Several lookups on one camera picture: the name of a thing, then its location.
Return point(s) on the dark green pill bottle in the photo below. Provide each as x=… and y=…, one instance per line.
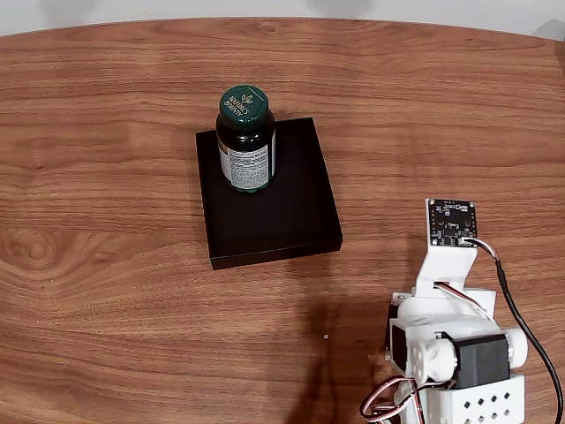
x=245, y=132

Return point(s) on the shallow black box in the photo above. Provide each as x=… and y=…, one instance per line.
x=273, y=225

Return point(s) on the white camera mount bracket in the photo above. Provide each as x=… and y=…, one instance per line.
x=446, y=265

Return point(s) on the black camera circuit board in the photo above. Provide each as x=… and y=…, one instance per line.
x=452, y=223

